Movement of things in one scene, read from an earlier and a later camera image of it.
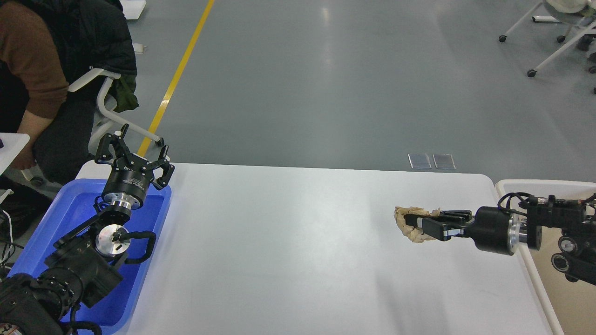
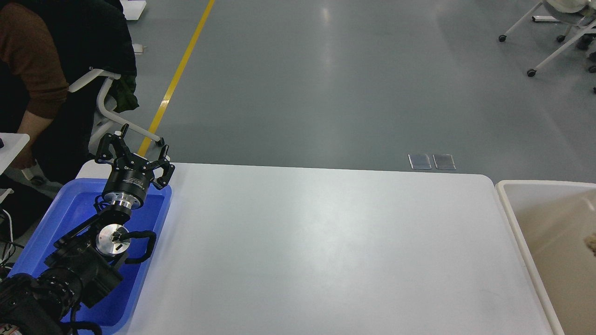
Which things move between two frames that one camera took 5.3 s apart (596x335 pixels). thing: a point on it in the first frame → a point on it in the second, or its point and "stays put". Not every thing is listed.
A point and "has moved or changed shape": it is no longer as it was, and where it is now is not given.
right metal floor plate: [443, 161] stays put
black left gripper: [128, 182] stays put
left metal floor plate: [419, 161] stays put
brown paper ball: [414, 233] has moved or changed shape
